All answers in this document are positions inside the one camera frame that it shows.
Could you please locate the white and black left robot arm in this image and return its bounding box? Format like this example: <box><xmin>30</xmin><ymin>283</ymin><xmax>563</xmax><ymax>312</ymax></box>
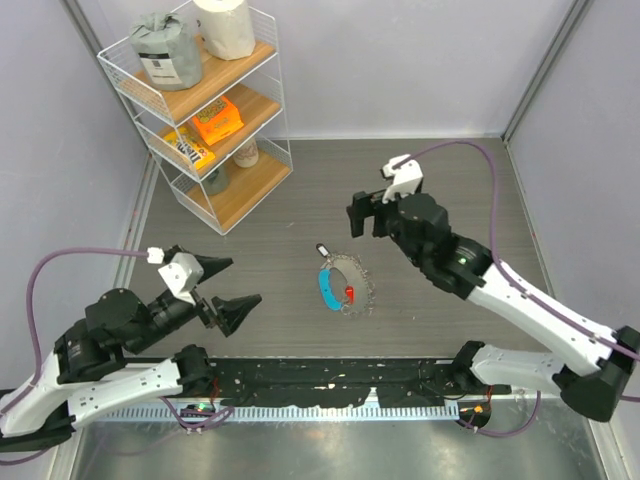
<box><xmin>1</xmin><ymin>245</ymin><xmax>262</xmax><ymax>454</ymax></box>

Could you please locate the orange snack box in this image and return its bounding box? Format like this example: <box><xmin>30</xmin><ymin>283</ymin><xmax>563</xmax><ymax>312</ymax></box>
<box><xmin>190</xmin><ymin>96</ymin><xmax>244</xmax><ymax>146</ymax></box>

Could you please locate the yellow candy bag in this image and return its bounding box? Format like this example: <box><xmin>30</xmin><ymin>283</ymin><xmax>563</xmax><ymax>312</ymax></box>
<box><xmin>163</xmin><ymin>126</ymin><xmax>216</xmax><ymax>170</ymax></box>

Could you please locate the white wire wooden shelf rack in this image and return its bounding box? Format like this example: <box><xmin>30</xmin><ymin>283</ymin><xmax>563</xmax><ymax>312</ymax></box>
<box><xmin>97</xmin><ymin>1</ymin><xmax>293</xmax><ymax>235</ymax></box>

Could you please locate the grey wrapped paper roll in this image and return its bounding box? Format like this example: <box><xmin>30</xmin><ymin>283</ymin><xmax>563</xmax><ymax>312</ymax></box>
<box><xmin>129</xmin><ymin>12</ymin><xmax>203</xmax><ymax>91</ymax></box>

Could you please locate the white patterned cup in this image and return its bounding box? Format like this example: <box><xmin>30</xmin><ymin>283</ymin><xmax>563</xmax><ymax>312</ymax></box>
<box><xmin>233</xmin><ymin>138</ymin><xmax>259</xmax><ymax>168</ymax></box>

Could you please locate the grey green cup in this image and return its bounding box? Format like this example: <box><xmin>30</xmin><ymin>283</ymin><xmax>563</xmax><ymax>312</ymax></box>
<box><xmin>202</xmin><ymin>165</ymin><xmax>230</xmax><ymax>196</ymax></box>

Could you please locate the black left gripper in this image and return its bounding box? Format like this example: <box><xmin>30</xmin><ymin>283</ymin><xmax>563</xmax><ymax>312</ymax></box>
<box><xmin>130</xmin><ymin>254</ymin><xmax>265</xmax><ymax>354</ymax></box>

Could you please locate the red key tag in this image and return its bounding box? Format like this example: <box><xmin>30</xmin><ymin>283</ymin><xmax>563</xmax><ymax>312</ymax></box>
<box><xmin>345</xmin><ymin>285</ymin><xmax>355</xmax><ymax>304</ymax></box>

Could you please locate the white slotted cable duct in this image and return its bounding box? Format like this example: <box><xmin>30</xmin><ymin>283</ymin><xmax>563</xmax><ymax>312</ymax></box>
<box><xmin>101</xmin><ymin>401</ymin><xmax>460</xmax><ymax>423</ymax></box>

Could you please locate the metal key organizer blue handle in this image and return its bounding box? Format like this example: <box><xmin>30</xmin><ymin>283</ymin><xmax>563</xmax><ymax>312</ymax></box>
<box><xmin>317</xmin><ymin>251</ymin><xmax>375</xmax><ymax>317</ymax></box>

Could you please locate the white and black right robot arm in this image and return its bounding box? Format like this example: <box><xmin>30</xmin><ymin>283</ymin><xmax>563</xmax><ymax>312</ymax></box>
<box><xmin>346</xmin><ymin>191</ymin><xmax>639</xmax><ymax>422</ymax></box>

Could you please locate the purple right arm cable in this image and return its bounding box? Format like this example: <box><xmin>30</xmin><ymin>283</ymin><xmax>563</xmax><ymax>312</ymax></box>
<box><xmin>399</xmin><ymin>140</ymin><xmax>640</xmax><ymax>440</ymax></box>

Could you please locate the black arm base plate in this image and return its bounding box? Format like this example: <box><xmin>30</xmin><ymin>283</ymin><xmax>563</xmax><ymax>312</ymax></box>
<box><xmin>177</xmin><ymin>357</ymin><xmax>512</xmax><ymax>409</ymax></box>

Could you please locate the silver key with black tag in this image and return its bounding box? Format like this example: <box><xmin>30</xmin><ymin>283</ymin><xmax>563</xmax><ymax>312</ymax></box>
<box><xmin>316</xmin><ymin>243</ymin><xmax>332</xmax><ymax>260</ymax></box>

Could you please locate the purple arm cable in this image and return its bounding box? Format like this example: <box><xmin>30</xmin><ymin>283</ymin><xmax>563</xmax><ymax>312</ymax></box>
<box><xmin>0</xmin><ymin>246</ymin><xmax>151</xmax><ymax>466</ymax></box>
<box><xmin>399</xmin><ymin>140</ymin><xmax>640</xmax><ymax>440</ymax></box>

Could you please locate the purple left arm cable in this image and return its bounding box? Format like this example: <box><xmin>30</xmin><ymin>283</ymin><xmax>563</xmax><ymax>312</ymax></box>
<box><xmin>0</xmin><ymin>246</ymin><xmax>151</xmax><ymax>466</ymax></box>

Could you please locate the white paper towel roll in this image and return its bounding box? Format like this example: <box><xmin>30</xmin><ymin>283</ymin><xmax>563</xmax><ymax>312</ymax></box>
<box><xmin>194</xmin><ymin>0</ymin><xmax>256</xmax><ymax>61</ymax></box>

